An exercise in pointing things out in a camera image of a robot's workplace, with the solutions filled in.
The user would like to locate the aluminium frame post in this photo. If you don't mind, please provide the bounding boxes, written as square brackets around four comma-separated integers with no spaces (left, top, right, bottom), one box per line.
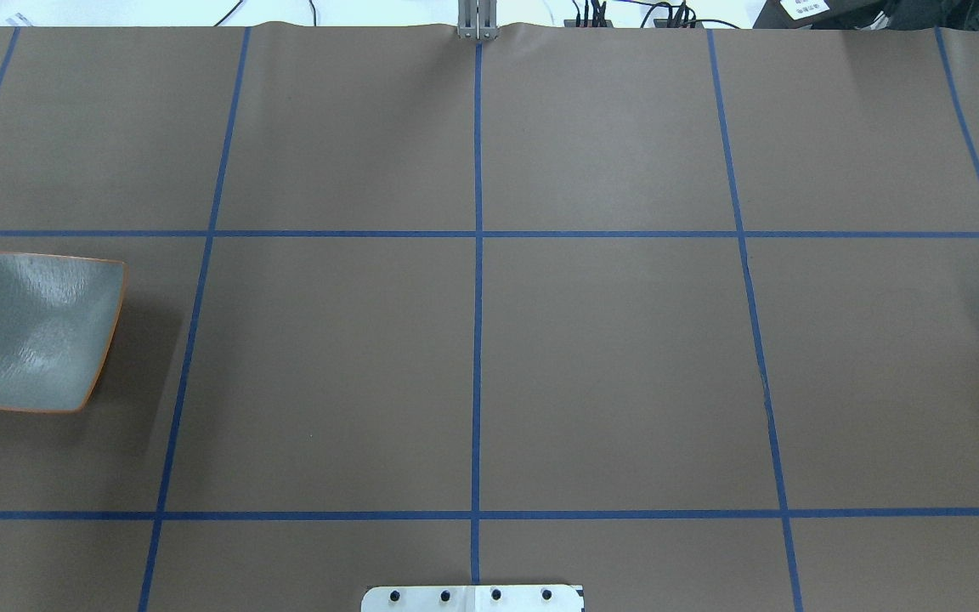
[457,0,500,43]

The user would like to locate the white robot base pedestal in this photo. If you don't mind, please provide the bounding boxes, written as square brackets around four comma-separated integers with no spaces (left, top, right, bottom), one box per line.
[360,584,586,611]

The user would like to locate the grey square plate orange rim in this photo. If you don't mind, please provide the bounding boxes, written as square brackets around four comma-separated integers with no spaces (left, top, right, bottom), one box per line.
[0,251,128,414]

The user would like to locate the brown paper table mat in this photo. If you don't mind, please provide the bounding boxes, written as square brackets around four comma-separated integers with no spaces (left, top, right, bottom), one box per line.
[0,23,979,611]

